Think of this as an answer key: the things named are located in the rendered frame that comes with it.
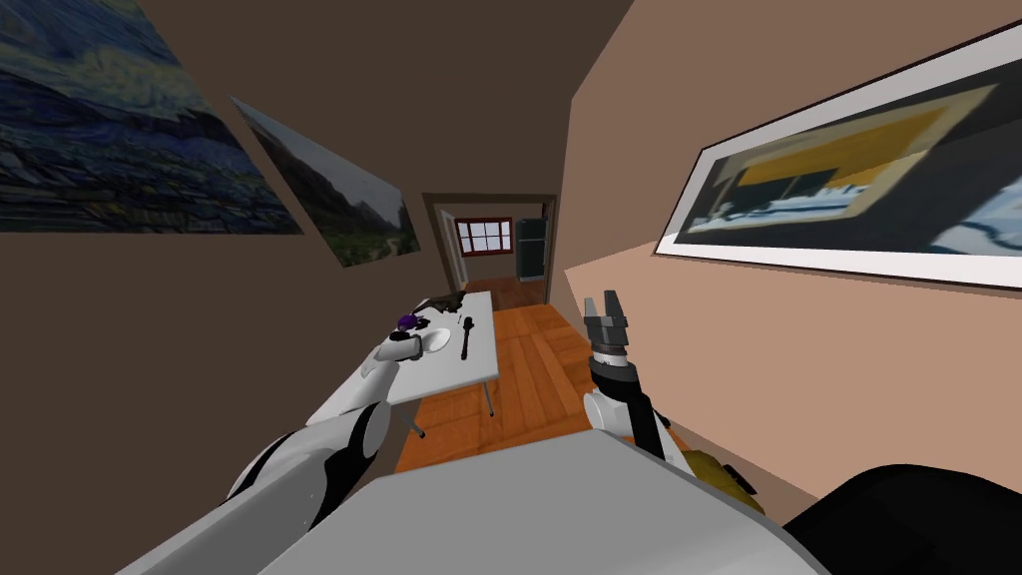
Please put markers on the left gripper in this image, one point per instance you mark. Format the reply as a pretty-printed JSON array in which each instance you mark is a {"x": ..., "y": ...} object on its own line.
[{"x": 402, "y": 336}]

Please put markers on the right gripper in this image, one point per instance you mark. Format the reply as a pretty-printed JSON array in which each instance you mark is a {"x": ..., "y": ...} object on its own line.
[{"x": 608, "y": 335}]

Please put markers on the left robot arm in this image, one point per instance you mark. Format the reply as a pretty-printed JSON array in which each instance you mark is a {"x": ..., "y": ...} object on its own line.
[{"x": 319, "y": 463}]

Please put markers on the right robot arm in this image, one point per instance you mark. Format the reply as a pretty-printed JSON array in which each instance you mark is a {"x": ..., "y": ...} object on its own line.
[{"x": 632, "y": 403}]

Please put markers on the purple round object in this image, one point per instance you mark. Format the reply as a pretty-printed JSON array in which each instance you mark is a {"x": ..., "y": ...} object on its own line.
[{"x": 408, "y": 322}]

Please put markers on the white bowl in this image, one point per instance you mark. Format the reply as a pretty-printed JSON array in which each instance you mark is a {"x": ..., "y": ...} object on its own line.
[{"x": 437, "y": 340}]

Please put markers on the dark brown flat object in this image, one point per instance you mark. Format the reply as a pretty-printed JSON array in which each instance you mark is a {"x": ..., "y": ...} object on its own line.
[{"x": 444, "y": 303}]

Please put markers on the white table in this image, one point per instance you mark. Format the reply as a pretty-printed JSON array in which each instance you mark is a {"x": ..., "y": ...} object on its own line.
[{"x": 447, "y": 375}]

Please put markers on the black spatula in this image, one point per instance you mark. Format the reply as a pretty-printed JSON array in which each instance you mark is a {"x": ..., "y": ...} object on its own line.
[{"x": 467, "y": 335}]

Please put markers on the dark grey fridge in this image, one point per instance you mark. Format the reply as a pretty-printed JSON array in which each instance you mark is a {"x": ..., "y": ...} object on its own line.
[{"x": 531, "y": 249}]

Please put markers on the white door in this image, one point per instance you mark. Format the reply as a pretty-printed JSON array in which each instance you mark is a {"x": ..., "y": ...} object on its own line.
[{"x": 452, "y": 251}]

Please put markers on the red framed window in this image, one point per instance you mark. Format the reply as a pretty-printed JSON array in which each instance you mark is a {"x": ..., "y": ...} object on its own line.
[{"x": 484, "y": 236}]

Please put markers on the mountain landscape painting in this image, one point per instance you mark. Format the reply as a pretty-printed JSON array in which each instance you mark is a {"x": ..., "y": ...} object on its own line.
[{"x": 343, "y": 204}]

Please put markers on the olive yellow block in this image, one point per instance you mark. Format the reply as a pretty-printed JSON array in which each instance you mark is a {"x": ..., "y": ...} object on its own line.
[{"x": 718, "y": 477}]

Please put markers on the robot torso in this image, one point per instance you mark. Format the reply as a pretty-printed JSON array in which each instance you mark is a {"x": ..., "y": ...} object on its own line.
[{"x": 543, "y": 511}]

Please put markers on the white framed picture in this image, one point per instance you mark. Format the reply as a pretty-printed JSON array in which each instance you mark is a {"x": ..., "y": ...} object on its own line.
[{"x": 862, "y": 184}]

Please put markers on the blue swirly landscape painting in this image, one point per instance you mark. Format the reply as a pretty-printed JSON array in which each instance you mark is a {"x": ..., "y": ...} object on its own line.
[{"x": 104, "y": 128}]

